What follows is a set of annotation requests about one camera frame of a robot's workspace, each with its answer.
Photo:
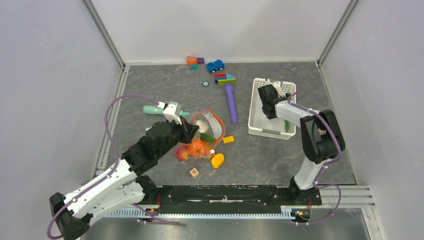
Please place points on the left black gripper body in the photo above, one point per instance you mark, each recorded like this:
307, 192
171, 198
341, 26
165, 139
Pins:
182, 134

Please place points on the long green cucumber toy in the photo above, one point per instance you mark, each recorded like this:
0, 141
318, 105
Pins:
207, 138

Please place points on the white garlic toy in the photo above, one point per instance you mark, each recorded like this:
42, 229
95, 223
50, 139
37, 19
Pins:
204, 126

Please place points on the orange pumpkin toy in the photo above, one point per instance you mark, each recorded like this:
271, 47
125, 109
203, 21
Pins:
199, 149

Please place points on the red apple toy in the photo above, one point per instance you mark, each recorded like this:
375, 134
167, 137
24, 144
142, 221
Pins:
182, 153

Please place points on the clear zip bag orange zipper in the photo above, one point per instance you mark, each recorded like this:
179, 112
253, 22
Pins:
211, 132

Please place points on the green chili pepper toy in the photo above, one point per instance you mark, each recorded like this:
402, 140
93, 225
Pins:
287, 125

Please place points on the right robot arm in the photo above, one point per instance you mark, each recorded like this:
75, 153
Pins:
321, 138

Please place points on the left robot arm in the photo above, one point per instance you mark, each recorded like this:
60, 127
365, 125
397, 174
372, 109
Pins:
123, 184

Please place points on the wooden cube with X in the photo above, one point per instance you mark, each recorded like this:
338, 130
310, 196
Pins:
194, 172

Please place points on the orange oval block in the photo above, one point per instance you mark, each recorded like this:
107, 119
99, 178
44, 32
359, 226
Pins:
217, 160

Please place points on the yellow brick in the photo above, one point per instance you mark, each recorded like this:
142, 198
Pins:
228, 139

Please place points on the multicolour brick stack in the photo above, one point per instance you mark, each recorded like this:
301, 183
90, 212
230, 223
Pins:
224, 78

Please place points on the teal small block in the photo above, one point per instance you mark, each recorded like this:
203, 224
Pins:
193, 67

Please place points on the purple small block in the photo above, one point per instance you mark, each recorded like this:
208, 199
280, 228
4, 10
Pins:
200, 60

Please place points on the white plastic basket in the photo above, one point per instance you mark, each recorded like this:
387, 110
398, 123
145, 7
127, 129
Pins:
262, 119

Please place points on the blue toy car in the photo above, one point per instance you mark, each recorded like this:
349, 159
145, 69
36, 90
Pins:
215, 66

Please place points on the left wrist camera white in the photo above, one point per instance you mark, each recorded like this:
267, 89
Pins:
171, 111

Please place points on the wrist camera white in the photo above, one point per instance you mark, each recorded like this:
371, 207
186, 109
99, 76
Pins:
171, 111
278, 87

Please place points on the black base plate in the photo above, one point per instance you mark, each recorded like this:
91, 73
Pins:
226, 199

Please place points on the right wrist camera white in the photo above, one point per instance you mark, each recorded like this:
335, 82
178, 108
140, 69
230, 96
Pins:
278, 87

